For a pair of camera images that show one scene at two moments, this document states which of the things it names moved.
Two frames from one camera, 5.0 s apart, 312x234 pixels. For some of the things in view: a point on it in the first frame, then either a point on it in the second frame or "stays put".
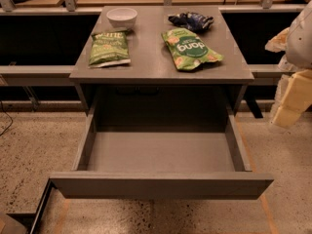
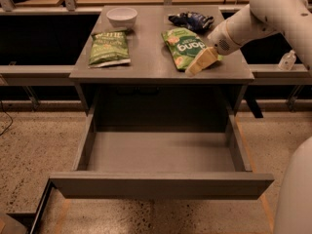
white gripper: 300,46 -> 221,39
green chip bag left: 109,49 stays put
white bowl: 122,17 stays put
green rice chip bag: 188,50 stays put
